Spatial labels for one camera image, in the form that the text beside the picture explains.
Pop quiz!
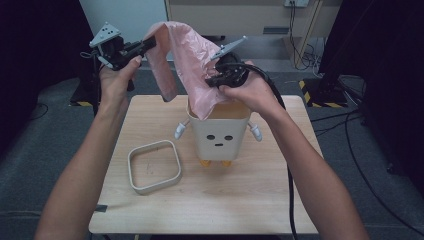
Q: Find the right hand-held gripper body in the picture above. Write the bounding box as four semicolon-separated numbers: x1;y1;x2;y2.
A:
210;35;250;89

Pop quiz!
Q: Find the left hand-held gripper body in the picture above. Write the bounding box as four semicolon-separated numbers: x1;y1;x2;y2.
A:
88;21;142;72

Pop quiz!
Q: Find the pink plastic bag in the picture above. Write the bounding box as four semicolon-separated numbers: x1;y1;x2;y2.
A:
143;21;235;121

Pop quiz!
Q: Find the beige character trash bin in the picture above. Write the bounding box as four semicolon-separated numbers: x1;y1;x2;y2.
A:
173;99;264;168

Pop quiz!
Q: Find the person's right hand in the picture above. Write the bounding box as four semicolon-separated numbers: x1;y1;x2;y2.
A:
217;60;285;119

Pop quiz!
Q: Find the person's left hand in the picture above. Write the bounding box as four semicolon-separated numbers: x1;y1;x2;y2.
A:
98;55;143;111

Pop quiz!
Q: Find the white partition panel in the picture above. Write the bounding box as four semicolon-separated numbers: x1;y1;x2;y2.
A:
79;0;169;62

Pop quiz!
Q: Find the black striped stand base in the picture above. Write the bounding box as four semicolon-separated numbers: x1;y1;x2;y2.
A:
298;78;350;109
69;78;101;108

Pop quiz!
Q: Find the light wooden desk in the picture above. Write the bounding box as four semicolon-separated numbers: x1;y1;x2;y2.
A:
164;0;344;69

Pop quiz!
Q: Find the black curtain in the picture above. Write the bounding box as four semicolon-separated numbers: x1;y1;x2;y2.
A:
0;0;97;158
318;0;424;194

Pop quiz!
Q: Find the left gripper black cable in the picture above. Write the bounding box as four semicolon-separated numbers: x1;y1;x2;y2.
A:
79;49;102;118

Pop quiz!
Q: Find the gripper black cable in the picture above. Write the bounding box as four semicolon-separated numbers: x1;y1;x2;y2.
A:
79;49;102;118
238;62;299;240

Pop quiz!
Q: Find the bundle of black cables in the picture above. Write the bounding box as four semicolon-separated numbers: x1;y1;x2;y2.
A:
289;2;322;72

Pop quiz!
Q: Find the thin black floor cable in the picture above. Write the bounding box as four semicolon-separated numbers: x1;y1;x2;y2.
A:
29;102;50;122

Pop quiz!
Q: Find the wall power socket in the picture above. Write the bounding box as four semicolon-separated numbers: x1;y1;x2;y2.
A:
283;0;311;9

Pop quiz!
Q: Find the beige square bin ring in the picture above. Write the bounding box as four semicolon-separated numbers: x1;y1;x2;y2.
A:
127;139;183;196

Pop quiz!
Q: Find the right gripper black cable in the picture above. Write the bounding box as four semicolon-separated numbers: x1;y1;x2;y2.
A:
238;62;299;240

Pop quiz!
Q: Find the long black floor cable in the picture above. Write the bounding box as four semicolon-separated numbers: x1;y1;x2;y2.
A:
344;109;424;237

